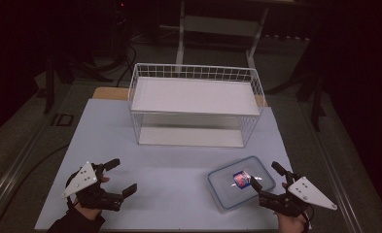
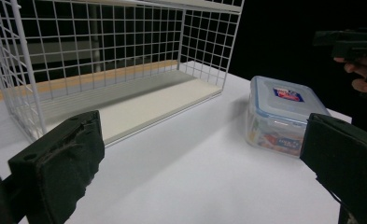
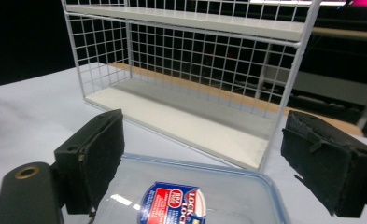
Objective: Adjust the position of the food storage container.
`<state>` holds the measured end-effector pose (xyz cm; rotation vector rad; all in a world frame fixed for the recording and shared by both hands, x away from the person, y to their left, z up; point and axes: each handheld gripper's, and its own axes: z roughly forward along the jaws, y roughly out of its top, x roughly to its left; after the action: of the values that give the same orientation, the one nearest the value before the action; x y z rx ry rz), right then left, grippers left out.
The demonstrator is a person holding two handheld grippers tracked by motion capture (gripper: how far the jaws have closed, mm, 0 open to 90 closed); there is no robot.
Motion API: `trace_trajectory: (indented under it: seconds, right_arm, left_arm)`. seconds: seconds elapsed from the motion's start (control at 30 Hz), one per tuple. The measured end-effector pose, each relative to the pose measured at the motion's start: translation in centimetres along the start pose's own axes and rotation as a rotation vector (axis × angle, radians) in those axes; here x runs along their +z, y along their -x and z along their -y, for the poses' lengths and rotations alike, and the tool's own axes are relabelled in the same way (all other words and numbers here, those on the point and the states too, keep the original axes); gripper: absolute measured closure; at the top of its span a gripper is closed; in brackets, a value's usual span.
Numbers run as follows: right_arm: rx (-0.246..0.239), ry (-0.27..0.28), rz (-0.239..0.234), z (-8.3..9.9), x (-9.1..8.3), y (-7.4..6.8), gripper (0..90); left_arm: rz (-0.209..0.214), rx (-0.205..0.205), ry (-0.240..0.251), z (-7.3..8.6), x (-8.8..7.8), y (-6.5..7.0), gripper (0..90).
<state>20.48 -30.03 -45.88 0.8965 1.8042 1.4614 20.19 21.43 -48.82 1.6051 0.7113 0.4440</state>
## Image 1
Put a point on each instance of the black stand legs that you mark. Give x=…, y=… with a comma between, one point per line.
x=311, y=93
x=65, y=69

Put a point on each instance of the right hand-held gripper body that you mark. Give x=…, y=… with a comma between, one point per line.
x=310, y=194

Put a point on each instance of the pale blue table mat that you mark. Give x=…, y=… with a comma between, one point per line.
x=172, y=181

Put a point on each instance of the white metal frame table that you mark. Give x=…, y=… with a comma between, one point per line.
x=221, y=26

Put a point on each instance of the person's left hand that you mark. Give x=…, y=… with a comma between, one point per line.
x=88, y=213

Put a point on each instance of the red and blue packet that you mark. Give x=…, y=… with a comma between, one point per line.
x=241, y=179

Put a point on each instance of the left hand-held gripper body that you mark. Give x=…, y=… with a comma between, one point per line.
x=85, y=177

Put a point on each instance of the black floor socket box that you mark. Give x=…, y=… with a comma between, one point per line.
x=62, y=119

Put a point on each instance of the person's right hand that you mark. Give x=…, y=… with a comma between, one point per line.
x=290, y=224

